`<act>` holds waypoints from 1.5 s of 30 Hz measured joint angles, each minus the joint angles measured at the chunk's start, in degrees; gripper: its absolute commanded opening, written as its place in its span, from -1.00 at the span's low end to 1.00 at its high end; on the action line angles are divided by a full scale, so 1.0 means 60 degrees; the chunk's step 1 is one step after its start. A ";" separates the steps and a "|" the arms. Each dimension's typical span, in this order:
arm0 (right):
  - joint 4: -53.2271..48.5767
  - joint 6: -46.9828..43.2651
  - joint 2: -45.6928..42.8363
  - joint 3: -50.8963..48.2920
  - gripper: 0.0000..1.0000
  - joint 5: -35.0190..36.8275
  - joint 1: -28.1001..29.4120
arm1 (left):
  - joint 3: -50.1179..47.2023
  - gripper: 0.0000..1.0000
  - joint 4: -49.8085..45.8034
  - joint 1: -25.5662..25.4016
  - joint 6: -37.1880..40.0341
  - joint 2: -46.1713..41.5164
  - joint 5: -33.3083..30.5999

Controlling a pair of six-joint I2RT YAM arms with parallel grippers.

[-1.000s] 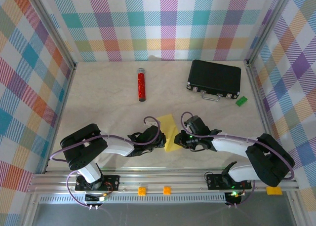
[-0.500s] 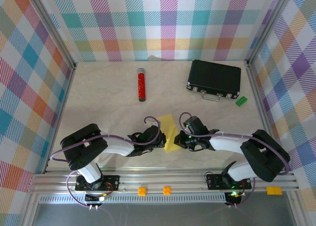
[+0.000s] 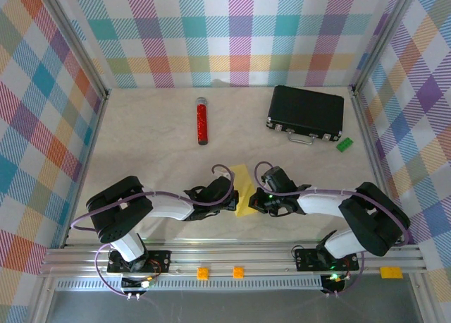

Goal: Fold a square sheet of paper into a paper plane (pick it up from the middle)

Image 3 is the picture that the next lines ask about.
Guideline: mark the yellow paper sheet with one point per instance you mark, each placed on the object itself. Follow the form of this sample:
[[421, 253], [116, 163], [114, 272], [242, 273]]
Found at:
[[243, 182]]

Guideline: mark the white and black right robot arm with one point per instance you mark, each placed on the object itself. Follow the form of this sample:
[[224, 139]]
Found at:
[[320, 205]]

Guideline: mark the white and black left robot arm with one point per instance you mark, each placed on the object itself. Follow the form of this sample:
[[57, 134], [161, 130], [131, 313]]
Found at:
[[169, 206]]

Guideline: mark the small orange toy brick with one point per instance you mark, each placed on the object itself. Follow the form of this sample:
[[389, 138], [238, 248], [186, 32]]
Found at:
[[238, 272], [202, 273]]

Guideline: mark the red glitter tube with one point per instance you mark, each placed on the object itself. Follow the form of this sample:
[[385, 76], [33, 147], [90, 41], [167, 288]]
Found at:
[[202, 122]]

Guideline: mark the green toy brick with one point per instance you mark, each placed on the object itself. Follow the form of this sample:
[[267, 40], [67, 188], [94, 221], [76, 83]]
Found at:
[[344, 145]]

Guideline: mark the black controller board green light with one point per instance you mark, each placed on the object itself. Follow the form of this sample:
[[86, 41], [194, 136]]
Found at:
[[333, 282], [132, 282]]

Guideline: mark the wide orange toy brick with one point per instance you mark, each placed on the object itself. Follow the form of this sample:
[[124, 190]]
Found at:
[[391, 272]]

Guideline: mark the aluminium mounting rail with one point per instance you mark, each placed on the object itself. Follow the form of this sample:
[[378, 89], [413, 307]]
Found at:
[[246, 256]]

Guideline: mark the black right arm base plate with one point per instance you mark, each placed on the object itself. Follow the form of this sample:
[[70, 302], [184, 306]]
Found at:
[[303, 259]]

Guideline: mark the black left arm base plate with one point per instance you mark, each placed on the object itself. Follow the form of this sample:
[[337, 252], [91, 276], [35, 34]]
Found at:
[[162, 259]]

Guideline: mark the aluminium table edge rail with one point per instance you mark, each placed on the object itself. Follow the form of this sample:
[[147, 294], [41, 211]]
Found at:
[[372, 161], [87, 168]]

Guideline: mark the aluminium lower frame post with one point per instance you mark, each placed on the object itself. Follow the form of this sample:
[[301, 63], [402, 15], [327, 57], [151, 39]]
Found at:
[[424, 302], [40, 302]]

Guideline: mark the aluminium upright frame post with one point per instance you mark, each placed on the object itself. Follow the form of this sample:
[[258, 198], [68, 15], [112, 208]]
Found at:
[[74, 37], [383, 37]]

